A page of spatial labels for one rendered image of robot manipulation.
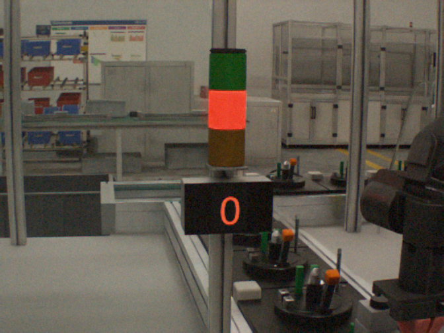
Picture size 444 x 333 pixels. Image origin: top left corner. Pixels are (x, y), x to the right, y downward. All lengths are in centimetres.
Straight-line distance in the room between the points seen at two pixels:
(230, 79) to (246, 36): 1061
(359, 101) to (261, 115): 631
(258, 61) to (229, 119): 1064
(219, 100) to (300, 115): 900
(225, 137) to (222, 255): 18
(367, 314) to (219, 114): 33
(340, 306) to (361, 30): 107
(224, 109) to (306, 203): 126
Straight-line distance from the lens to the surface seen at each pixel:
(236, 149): 80
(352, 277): 129
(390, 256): 177
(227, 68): 79
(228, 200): 81
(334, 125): 995
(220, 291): 90
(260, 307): 109
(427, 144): 66
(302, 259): 129
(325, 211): 205
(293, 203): 200
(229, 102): 79
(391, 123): 1033
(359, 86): 192
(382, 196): 72
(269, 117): 822
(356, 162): 194
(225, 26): 84
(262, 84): 1145
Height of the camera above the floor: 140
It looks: 10 degrees down
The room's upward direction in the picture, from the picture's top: 1 degrees clockwise
